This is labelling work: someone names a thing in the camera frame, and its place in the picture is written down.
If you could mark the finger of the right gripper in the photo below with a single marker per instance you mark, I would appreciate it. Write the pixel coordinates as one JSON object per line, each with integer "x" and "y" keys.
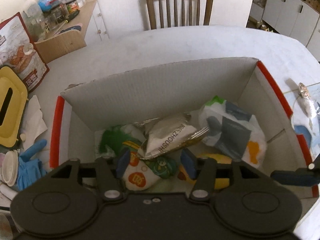
{"x": 301, "y": 177}

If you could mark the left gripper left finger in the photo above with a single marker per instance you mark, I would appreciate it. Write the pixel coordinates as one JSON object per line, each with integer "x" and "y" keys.
{"x": 109, "y": 174}

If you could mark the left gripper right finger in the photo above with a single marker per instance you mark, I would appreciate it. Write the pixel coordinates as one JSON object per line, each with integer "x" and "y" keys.
{"x": 203, "y": 171}

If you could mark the yellow snack box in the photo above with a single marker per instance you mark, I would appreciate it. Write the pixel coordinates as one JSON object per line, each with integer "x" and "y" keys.
{"x": 222, "y": 177}

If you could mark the white grey orange plastic bag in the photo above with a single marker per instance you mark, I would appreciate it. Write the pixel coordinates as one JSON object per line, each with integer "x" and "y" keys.
{"x": 233, "y": 131}

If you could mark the silver foil snack bag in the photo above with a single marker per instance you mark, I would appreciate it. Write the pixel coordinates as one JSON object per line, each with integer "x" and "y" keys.
{"x": 166, "y": 135}

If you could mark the green orange snack packet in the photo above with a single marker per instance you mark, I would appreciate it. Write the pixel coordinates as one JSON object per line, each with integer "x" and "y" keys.
{"x": 140, "y": 174}

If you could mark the red white cardboard box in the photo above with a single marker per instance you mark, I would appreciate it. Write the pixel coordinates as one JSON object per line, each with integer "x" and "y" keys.
{"x": 84, "y": 110}

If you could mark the blue rubber glove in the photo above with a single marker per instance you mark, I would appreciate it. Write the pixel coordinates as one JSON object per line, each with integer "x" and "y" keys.
{"x": 30, "y": 170}

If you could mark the white crumpled tissue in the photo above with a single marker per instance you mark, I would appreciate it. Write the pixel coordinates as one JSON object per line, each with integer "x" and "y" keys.
{"x": 33, "y": 124}

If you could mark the brown cardboard box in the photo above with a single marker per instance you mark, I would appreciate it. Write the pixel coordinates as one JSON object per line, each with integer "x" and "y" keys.
{"x": 60, "y": 45}

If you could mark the white drawer sideboard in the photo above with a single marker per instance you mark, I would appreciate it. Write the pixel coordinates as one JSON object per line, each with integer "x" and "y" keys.
{"x": 89, "y": 22}

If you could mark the red white snack bag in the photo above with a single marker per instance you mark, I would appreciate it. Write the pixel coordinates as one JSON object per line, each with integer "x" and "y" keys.
{"x": 19, "y": 52}

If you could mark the brown wooden chair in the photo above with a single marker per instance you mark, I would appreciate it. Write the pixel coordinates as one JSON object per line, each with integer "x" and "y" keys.
{"x": 178, "y": 13}

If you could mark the grey wooden wall cabinet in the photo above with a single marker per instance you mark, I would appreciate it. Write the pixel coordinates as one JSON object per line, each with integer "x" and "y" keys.
{"x": 298, "y": 19}

